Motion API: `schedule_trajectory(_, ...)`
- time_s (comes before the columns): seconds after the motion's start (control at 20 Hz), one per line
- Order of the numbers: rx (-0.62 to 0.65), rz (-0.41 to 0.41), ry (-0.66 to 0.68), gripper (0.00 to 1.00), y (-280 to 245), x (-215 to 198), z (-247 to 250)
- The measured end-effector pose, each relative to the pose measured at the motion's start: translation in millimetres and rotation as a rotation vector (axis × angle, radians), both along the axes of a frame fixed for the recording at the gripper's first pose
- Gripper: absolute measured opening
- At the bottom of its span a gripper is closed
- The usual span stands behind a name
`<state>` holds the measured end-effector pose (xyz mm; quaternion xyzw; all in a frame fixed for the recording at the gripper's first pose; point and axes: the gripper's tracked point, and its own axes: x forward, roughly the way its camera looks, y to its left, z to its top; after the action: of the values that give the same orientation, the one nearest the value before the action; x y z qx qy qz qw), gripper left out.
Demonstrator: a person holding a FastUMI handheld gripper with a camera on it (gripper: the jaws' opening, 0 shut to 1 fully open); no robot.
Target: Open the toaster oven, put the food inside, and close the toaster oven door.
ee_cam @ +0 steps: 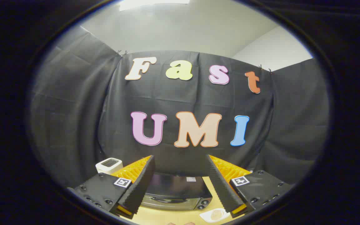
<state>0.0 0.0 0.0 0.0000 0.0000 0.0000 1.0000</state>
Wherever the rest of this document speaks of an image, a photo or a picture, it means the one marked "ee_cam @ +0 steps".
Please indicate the white plate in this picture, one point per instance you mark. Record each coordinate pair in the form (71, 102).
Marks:
(205, 216)

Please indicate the white slot toaster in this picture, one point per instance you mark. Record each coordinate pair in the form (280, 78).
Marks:
(108, 166)

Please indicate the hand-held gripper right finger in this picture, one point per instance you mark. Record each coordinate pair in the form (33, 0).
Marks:
(222, 190)

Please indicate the black backdrop cloth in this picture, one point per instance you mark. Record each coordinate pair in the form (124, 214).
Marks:
(167, 100)

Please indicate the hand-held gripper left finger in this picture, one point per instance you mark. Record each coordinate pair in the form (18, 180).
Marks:
(139, 187)

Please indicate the small metal cloth clip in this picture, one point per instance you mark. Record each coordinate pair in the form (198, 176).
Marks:
(122, 53)
(265, 69)

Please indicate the black toaster oven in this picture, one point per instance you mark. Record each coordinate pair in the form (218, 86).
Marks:
(175, 187)

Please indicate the round crumb-coated pastry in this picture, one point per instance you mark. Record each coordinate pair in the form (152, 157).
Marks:
(217, 214)

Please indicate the ceiling light panel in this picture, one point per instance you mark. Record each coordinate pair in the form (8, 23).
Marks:
(152, 3)

